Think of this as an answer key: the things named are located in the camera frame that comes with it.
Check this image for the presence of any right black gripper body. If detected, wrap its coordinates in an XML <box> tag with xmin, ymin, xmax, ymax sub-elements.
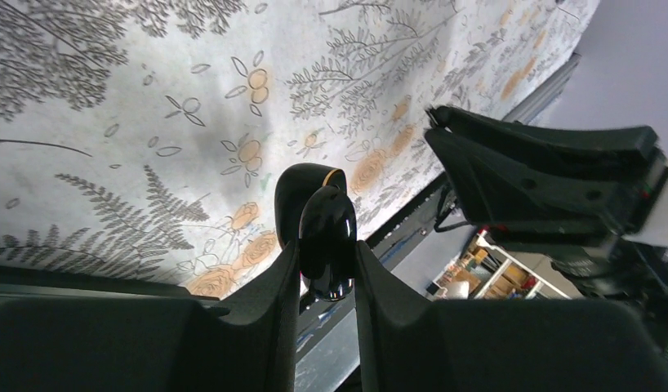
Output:
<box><xmin>488</xmin><ymin>147</ymin><xmax>668</xmax><ymax>303</ymax></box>

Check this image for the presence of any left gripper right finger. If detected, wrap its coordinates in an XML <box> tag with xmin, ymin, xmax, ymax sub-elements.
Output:
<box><xmin>355</xmin><ymin>242</ymin><xmax>668</xmax><ymax>391</ymax></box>

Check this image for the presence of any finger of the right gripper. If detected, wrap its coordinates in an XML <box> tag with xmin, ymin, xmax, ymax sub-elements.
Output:
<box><xmin>425</xmin><ymin>129</ymin><xmax>667</xmax><ymax>228</ymax></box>
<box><xmin>425</xmin><ymin>106</ymin><xmax>658</xmax><ymax>167</ymax></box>

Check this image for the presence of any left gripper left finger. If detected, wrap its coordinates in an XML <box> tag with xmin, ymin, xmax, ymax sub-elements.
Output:
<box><xmin>0</xmin><ymin>242</ymin><xmax>300</xmax><ymax>391</ymax></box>

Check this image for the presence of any black oval case lid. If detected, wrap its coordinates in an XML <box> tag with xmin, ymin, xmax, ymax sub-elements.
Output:
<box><xmin>298</xmin><ymin>185</ymin><xmax>357</xmax><ymax>302</ymax></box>

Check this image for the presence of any black earbud charging case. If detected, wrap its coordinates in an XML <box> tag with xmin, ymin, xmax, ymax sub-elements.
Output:
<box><xmin>274</xmin><ymin>163</ymin><xmax>347</xmax><ymax>248</ymax></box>

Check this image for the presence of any black white checkerboard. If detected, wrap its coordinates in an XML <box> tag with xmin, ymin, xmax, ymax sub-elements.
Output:
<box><xmin>0</xmin><ymin>266</ymin><xmax>220</xmax><ymax>305</ymax></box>

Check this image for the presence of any floral patterned table mat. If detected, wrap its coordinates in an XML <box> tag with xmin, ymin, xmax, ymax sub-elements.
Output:
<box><xmin>0</xmin><ymin>1</ymin><xmax>599</xmax><ymax>297</ymax></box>

